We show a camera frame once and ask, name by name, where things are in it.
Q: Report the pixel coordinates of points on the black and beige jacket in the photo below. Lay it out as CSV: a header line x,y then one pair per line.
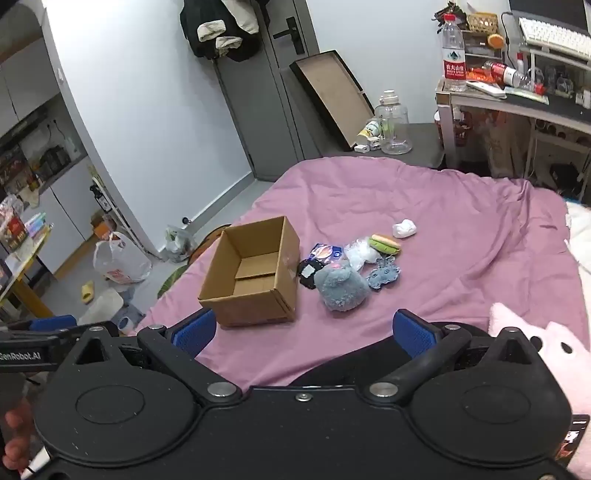
x,y
221,27

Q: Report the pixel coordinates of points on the blue printed tissue packet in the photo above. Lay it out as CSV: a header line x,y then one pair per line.
x,y
325,254

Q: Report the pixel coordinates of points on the white charger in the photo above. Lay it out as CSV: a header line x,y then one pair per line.
x,y
361,149

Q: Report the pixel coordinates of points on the blue knitted toy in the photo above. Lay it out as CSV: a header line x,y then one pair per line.
x,y
383,274

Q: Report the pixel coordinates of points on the white cabinet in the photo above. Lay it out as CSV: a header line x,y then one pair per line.
x,y
69,198

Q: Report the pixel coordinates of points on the brown cardboard box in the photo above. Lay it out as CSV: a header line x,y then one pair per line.
x,y
251,281

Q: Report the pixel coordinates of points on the plastic water bottle red label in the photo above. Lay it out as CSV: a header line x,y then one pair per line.
x,y
455,55

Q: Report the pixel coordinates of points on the lying plastic bottle red label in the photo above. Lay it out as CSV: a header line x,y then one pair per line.
x,y
510,74

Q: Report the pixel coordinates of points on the white desk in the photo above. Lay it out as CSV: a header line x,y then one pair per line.
x,y
531,104

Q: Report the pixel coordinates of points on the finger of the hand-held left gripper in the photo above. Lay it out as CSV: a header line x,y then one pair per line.
x,y
54,322

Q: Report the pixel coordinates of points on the burger plush toy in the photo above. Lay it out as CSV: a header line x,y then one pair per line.
x,y
384,243

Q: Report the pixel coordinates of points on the white crumpled paper ball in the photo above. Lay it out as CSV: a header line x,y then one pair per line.
x,y
404,228

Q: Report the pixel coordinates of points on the person's left hand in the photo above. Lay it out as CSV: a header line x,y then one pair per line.
x,y
18,431

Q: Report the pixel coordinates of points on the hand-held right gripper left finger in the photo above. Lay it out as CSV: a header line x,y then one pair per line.
x,y
194,330

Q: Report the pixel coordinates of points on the grey door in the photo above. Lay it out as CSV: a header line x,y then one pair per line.
x,y
277,115

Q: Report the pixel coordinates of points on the black printed packet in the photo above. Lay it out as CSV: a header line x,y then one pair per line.
x,y
571,441

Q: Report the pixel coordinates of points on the yellow slipper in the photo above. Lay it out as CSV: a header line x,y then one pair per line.
x,y
87,293

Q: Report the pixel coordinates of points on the black and white pouch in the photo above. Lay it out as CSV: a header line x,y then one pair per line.
x,y
308,274

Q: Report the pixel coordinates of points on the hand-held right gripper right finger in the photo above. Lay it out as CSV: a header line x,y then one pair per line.
x,y
413,334

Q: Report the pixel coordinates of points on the white plastic bag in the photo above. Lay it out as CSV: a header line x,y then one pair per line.
x,y
120,261

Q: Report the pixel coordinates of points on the small bottle yellow cap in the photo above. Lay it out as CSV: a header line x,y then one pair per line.
x,y
368,130

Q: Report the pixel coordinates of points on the black monitor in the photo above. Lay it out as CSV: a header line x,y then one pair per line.
x,y
549,9

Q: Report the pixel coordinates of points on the clear plastic bag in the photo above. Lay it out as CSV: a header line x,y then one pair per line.
x,y
179,242

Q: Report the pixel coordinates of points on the woven basket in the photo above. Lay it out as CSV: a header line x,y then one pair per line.
x,y
482,23

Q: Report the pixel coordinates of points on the white pillow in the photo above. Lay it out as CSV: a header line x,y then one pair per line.
x,y
581,240

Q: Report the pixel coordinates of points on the pink bed sheet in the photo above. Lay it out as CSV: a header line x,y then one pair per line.
x,y
461,258

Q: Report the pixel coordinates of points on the large clear water jug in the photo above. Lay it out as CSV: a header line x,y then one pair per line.
x,y
392,129

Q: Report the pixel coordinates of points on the pink plush toy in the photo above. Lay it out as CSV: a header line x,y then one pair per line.
x,y
558,350

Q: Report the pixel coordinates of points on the clear bag with white stuffing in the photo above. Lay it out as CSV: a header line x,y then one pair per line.
x,y
360,254

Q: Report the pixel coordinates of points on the white keyboard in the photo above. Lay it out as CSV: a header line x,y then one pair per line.
x,y
554,34

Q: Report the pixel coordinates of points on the grey plush toy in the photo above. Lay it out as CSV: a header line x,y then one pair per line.
x,y
341,288

